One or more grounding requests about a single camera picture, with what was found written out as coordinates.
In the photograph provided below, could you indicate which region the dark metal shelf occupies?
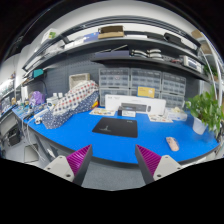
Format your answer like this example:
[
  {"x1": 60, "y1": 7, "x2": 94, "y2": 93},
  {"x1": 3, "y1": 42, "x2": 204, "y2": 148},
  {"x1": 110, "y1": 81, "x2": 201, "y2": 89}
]
[{"x1": 22, "y1": 16, "x2": 204, "y2": 73}]

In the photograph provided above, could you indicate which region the blue table mat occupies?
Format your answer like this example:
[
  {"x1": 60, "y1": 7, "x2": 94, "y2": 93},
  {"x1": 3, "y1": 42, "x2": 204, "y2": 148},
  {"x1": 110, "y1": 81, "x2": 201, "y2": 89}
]
[{"x1": 12, "y1": 105, "x2": 221, "y2": 165}]

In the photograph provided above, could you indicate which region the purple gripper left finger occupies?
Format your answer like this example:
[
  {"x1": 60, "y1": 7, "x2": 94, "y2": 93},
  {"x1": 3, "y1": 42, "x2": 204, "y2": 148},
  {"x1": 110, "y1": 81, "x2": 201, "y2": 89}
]
[{"x1": 44, "y1": 145, "x2": 93, "y2": 186}]

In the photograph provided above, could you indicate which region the grey drawer organizer cabinet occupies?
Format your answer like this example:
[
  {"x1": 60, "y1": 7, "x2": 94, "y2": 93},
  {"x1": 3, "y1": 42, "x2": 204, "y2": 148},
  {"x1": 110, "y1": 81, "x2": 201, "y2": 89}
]
[{"x1": 99, "y1": 68, "x2": 186, "y2": 108}]

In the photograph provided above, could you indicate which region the white keyboard box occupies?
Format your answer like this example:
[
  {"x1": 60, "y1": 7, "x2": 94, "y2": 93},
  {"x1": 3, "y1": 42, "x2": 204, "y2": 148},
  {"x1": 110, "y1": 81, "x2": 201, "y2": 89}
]
[{"x1": 105, "y1": 94, "x2": 166, "y2": 115}]

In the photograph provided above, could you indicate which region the yellow label card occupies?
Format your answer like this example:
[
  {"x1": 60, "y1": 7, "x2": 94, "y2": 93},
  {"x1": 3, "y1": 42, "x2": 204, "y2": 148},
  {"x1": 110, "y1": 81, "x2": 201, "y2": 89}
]
[{"x1": 137, "y1": 86, "x2": 155, "y2": 98}]

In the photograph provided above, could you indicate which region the brown cardboard box on shelf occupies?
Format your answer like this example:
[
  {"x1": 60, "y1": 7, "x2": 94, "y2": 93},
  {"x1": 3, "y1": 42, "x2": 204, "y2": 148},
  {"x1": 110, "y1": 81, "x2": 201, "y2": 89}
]
[{"x1": 98, "y1": 26, "x2": 124, "y2": 39}]

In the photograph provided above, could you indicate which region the small black white box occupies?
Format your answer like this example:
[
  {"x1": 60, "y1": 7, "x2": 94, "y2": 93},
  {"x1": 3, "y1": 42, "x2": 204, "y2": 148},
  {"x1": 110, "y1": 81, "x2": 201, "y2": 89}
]
[{"x1": 118, "y1": 106, "x2": 136, "y2": 117}]

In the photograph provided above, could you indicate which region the purple bag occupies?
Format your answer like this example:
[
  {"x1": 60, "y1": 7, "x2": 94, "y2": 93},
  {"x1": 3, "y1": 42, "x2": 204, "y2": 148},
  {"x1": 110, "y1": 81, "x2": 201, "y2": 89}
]
[{"x1": 29, "y1": 91, "x2": 45, "y2": 106}]

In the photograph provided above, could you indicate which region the white container right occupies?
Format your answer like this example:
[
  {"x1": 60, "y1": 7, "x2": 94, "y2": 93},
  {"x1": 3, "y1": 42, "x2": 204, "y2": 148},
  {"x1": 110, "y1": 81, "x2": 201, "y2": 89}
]
[{"x1": 165, "y1": 108, "x2": 187, "y2": 121}]

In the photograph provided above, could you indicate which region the polka dot cloth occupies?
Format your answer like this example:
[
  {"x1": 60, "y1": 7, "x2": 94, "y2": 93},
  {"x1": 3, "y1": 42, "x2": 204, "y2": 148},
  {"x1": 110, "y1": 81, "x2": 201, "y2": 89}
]
[{"x1": 42, "y1": 80, "x2": 99, "y2": 129}]

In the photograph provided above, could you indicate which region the white plastic basket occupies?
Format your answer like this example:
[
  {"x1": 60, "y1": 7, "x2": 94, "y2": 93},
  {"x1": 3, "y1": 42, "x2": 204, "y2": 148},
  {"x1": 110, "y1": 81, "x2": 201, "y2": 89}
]
[{"x1": 69, "y1": 73, "x2": 90, "y2": 89}]

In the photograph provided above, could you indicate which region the black mouse pad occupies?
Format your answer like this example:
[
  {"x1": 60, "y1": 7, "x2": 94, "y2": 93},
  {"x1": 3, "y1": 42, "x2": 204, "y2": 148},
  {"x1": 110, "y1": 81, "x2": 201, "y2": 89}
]
[{"x1": 93, "y1": 117, "x2": 138, "y2": 138}]

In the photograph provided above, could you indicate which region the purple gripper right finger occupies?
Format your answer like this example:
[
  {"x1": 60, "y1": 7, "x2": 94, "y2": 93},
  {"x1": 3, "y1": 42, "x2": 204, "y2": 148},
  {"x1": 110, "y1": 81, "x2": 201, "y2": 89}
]
[{"x1": 135, "y1": 145, "x2": 182, "y2": 184}]

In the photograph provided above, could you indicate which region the pink computer mouse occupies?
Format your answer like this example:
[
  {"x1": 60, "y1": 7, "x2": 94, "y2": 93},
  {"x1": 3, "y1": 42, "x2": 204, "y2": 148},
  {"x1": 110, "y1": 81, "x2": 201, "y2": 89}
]
[{"x1": 166, "y1": 137, "x2": 179, "y2": 151}]

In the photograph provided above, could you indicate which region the white jar with label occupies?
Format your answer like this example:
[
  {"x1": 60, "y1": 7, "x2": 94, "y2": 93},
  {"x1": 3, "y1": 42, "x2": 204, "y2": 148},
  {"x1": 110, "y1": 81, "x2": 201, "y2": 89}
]
[{"x1": 46, "y1": 96, "x2": 58, "y2": 109}]

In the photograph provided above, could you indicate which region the green potted plant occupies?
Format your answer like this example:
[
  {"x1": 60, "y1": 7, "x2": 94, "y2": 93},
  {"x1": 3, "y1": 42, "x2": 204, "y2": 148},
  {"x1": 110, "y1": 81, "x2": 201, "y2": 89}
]
[{"x1": 185, "y1": 87, "x2": 224, "y2": 136}]

